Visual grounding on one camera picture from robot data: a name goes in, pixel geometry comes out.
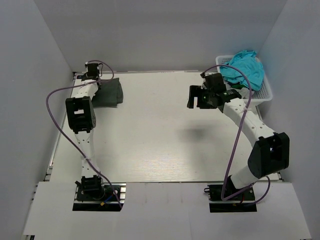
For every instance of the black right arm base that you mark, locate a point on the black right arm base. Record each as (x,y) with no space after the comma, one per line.
(242,203)

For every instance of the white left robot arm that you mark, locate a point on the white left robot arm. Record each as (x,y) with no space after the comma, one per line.
(82,121)

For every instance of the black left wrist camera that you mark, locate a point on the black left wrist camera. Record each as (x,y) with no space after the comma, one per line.
(92,71)

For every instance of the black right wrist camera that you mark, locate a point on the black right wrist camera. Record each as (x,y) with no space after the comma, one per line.
(213,82)

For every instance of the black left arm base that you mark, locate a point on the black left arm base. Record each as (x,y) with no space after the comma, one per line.
(105,201)

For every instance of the green garment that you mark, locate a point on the green garment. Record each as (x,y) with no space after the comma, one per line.
(237,86)

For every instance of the dark grey t-shirt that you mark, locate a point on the dark grey t-shirt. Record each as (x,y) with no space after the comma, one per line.
(109,94)

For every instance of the cyan t-shirt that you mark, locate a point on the cyan t-shirt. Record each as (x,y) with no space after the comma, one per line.
(246,62)

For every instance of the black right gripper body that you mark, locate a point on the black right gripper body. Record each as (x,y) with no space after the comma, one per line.
(204,100)

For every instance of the light grey garment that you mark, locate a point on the light grey garment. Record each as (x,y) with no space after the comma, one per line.
(244,92)

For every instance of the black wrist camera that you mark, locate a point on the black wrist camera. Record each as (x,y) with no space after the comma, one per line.
(213,82)
(92,71)

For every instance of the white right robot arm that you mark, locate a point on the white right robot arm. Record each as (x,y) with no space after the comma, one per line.
(270,150)

